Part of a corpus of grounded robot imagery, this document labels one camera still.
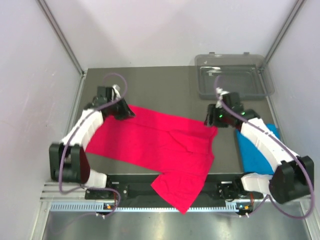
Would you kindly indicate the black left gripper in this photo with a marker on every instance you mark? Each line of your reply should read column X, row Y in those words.
column 126, row 112

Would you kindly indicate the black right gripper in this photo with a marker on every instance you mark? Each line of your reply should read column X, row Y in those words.
column 211, row 119

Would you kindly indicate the red t shirt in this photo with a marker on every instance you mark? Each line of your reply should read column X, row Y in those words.
column 160, row 142

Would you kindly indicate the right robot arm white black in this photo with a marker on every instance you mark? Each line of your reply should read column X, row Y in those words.
column 291, row 176

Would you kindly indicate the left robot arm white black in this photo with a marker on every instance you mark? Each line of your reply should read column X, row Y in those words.
column 67, row 159

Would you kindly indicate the clear plastic storage bin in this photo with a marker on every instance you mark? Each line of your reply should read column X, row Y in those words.
column 247, row 74

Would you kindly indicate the blue folded t shirt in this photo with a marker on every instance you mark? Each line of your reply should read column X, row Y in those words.
column 250, row 155

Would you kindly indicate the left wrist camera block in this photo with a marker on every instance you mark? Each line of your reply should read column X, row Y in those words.
column 108, row 93

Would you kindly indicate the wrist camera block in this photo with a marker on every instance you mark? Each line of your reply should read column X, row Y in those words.
column 108, row 93
column 230, row 99

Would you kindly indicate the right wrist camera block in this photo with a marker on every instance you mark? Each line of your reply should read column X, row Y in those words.
column 230, row 99

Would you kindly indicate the grey slotted cable duct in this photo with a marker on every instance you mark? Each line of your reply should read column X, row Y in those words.
column 104, row 207

